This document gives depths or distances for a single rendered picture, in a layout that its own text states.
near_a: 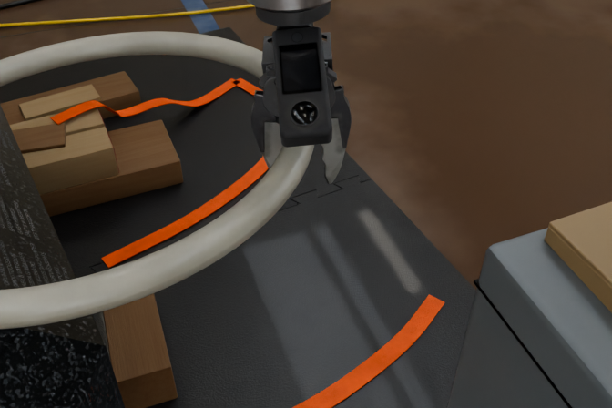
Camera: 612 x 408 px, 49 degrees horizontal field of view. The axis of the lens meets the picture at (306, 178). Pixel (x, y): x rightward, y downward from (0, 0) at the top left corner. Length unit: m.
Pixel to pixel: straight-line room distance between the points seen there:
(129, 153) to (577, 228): 1.59
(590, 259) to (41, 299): 0.49
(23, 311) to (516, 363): 0.48
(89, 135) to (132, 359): 0.77
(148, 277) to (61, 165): 1.46
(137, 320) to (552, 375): 1.08
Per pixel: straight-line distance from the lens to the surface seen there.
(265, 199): 0.58
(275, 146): 0.70
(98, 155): 1.98
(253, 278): 1.79
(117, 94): 2.42
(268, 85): 0.66
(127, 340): 1.56
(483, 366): 0.82
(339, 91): 0.67
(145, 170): 2.04
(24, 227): 1.10
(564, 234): 0.72
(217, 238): 0.55
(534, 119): 2.50
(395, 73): 2.65
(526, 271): 0.71
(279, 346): 1.65
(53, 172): 1.99
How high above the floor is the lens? 1.35
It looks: 40 degrees down
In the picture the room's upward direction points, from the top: straight up
